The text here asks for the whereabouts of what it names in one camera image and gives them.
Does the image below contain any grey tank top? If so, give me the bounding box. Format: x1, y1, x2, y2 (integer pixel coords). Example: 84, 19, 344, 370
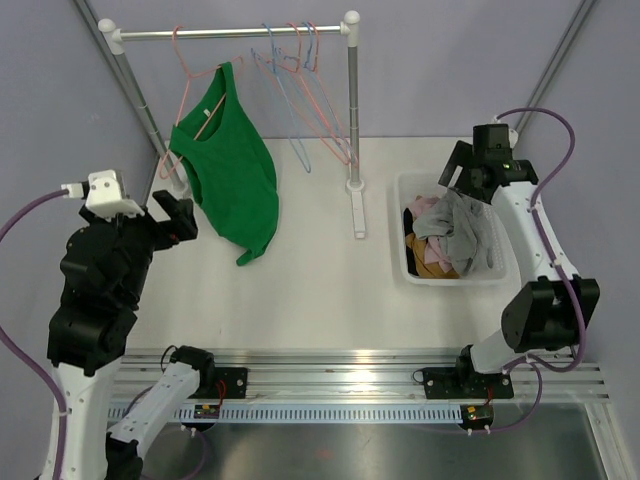
413, 189, 495, 276

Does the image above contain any green tank top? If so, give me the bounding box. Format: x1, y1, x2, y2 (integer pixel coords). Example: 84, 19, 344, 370
169, 62, 280, 266

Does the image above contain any black tank top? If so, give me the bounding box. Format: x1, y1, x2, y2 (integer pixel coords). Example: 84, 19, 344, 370
402, 208, 418, 277

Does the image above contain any mauve pink tank top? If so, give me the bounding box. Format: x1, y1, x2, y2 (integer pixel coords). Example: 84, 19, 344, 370
406, 196, 458, 279

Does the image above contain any light blue wire hanger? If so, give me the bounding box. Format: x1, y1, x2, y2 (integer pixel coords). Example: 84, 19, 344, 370
279, 21, 356, 161

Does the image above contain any mustard brown tank top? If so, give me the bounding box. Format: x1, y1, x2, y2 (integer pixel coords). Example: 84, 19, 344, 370
412, 233, 459, 279

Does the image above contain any pink hanger of mauve top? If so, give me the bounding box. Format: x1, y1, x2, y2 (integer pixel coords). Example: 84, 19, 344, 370
254, 21, 351, 164

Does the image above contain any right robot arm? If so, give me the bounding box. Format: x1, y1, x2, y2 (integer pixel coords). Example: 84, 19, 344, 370
439, 123, 600, 399

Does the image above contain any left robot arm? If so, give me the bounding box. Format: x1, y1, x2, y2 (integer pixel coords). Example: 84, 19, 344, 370
41, 190, 216, 479

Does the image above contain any white plastic basket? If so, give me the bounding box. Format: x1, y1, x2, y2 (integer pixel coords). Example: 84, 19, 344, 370
393, 171, 509, 287

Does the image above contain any white clothes rack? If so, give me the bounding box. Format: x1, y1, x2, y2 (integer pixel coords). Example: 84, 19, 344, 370
98, 10, 367, 240

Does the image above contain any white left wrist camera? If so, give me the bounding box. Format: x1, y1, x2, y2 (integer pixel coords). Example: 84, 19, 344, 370
60, 169, 145, 220

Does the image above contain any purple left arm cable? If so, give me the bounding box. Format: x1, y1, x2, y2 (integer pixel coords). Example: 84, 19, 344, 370
0, 187, 71, 480

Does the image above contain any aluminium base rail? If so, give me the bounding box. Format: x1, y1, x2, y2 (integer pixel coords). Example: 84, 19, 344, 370
109, 349, 614, 425

